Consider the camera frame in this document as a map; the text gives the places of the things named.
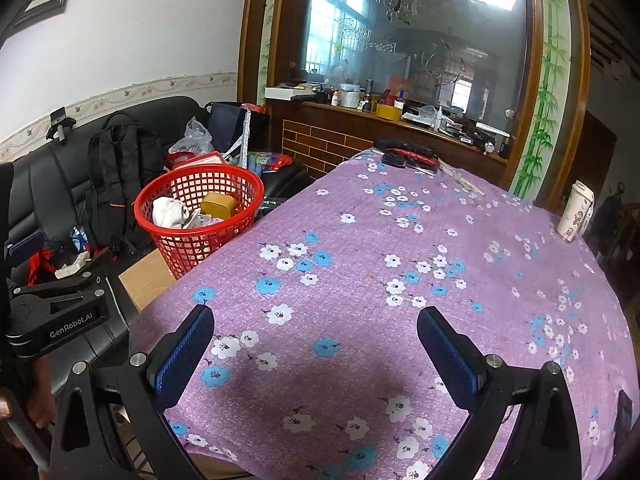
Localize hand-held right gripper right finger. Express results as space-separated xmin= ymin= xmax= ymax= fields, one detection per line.
xmin=416 ymin=306 xmax=583 ymax=480

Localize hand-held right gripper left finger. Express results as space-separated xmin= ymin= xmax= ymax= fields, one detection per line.
xmin=50 ymin=304 xmax=216 ymax=480

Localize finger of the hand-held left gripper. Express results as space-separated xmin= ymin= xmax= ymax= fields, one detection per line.
xmin=11 ymin=249 xmax=115 ymax=318
xmin=4 ymin=231 xmax=47 ymax=267

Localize red plastic basket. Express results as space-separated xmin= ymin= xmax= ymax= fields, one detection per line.
xmin=134 ymin=165 xmax=265 ymax=281

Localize white cloth bundle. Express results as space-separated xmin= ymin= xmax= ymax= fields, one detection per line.
xmin=151 ymin=197 xmax=191 ymax=230

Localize clear white plastic bag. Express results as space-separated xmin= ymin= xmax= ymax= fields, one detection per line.
xmin=182 ymin=212 xmax=226 ymax=231

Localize person's left hand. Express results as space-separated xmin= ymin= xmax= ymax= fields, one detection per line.
xmin=0 ymin=357 xmax=57 ymax=431

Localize white crumpled paper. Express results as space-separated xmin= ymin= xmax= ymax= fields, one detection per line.
xmin=54 ymin=252 xmax=91 ymax=279

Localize black leather sofa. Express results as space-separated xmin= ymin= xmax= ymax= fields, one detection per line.
xmin=0 ymin=96 xmax=311 ymax=391

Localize black backpack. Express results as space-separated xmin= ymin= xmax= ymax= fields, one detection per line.
xmin=85 ymin=114 xmax=166 ymax=261

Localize purple floral tablecloth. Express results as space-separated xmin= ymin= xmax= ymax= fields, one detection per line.
xmin=129 ymin=147 xmax=636 ymax=480

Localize pale flat ruler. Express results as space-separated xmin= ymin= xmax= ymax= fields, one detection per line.
xmin=440 ymin=167 xmax=486 ymax=197

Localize white box with red rim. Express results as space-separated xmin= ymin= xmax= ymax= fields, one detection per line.
xmin=172 ymin=151 xmax=226 ymax=168

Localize white paper cup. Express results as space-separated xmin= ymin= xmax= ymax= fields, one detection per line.
xmin=556 ymin=180 xmax=596 ymax=243

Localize clear crumpled plastic bag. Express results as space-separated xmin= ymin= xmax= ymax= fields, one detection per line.
xmin=169 ymin=116 xmax=215 ymax=156

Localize red black shears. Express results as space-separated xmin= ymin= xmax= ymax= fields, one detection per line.
xmin=374 ymin=139 xmax=436 ymax=161

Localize red blue packet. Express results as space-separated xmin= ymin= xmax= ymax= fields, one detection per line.
xmin=250 ymin=152 xmax=293 ymax=173

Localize dark blue paper bag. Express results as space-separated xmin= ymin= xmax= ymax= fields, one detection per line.
xmin=206 ymin=101 xmax=271 ymax=153

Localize wooden cabinet with mirror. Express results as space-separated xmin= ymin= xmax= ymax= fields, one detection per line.
xmin=237 ymin=0 xmax=593 ymax=201

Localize white flat box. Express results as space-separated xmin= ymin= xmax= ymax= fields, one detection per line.
xmin=264 ymin=86 xmax=321 ymax=102

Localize black clamp mount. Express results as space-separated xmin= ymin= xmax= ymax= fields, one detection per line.
xmin=46 ymin=107 xmax=76 ymax=146

